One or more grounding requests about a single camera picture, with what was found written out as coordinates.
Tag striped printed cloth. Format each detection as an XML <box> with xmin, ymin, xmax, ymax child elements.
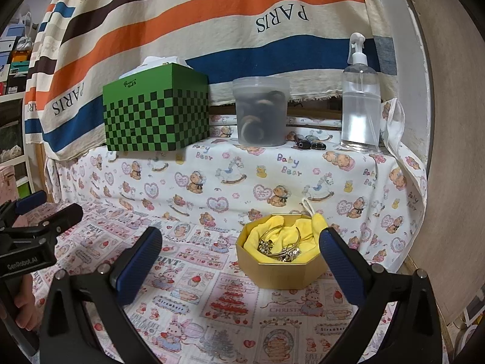
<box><xmin>23</xmin><ymin>0</ymin><xmax>398</xmax><ymax>160</ymax></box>

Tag white tissue paper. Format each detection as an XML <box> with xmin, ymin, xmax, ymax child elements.
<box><xmin>125</xmin><ymin>56</ymin><xmax>188</xmax><ymax>80</ymax></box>

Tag strawberry print cloth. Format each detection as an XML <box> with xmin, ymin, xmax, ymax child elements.
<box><xmin>23</xmin><ymin>201</ymin><xmax>398</xmax><ymax>364</ymax></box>

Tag bear print cloth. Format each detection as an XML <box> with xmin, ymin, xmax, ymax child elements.
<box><xmin>43</xmin><ymin>99</ymin><xmax>429</xmax><ymax>274</ymax></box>

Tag clear spray bottle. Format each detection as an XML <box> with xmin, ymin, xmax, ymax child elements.
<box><xmin>340</xmin><ymin>32</ymin><xmax>381</xmax><ymax>152</ymax></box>

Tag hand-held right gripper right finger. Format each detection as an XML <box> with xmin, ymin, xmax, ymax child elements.
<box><xmin>318</xmin><ymin>227</ymin><xmax>444</xmax><ymax>364</ymax></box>

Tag gold octagonal box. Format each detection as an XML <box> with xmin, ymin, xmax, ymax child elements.
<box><xmin>236</xmin><ymin>214</ymin><xmax>329</xmax><ymax>290</ymax></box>

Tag person's left hand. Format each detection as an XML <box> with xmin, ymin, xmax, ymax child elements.
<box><xmin>14</xmin><ymin>273</ymin><xmax>36</xmax><ymax>325</ymax></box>

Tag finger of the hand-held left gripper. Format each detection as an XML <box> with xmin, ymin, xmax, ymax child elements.
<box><xmin>0</xmin><ymin>204</ymin><xmax>83</xmax><ymax>241</ymax></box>
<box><xmin>0</xmin><ymin>191</ymin><xmax>48</xmax><ymax>230</ymax></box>

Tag stack of storage boxes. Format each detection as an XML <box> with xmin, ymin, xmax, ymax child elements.
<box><xmin>0</xmin><ymin>8</ymin><xmax>40</xmax><ymax>95</ymax></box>

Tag white shelf unit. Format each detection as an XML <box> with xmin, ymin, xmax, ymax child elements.
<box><xmin>0</xmin><ymin>95</ymin><xmax>33</xmax><ymax>198</ymax></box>

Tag green checkered box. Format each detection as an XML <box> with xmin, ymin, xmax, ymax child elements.
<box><xmin>103</xmin><ymin>63</ymin><xmax>210</xmax><ymax>152</ymax></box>

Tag translucent plastic container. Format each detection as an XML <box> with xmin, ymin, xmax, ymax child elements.
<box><xmin>232</xmin><ymin>77</ymin><xmax>290</xmax><ymax>147</ymax></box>

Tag rhinestone chain bracelet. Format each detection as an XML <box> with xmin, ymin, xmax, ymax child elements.
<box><xmin>278</xmin><ymin>244</ymin><xmax>303</xmax><ymax>263</ymax></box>

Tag yellow cloth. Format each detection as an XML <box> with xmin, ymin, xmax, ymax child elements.
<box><xmin>242</xmin><ymin>212</ymin><xmax>328</xmax><ymax>264</ymax></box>

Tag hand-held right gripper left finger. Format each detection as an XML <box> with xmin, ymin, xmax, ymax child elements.
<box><xmin>40</xmin><ymin>226</ymin><xmax>163</xmax><ymax>364</ymax></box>

